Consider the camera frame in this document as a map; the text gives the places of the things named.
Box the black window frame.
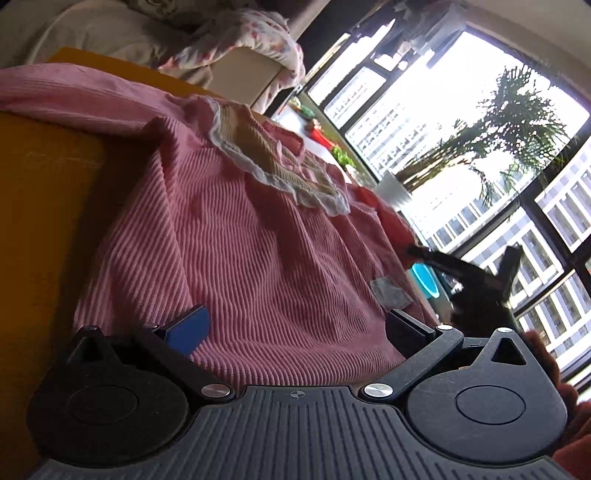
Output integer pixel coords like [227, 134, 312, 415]
[267, 13, 591, 398]

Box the red plant pot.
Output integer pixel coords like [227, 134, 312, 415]
[305, 119, 335, 151]

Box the beige sofa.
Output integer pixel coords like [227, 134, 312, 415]
[1, 1, 280, 113]

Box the pink ribbed garment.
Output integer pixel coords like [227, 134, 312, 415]
[1, 63, 437, 387]

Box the potted palm plant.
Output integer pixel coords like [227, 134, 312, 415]
[394, 64, 570, 206]

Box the floral blanket on sofa arm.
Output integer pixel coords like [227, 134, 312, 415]
[128, 0, 307, 89]

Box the person's right hand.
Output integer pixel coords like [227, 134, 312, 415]
[523, 331, 590, 476]

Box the blue plastic basin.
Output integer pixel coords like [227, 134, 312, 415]
[410, 263, 449, 310]

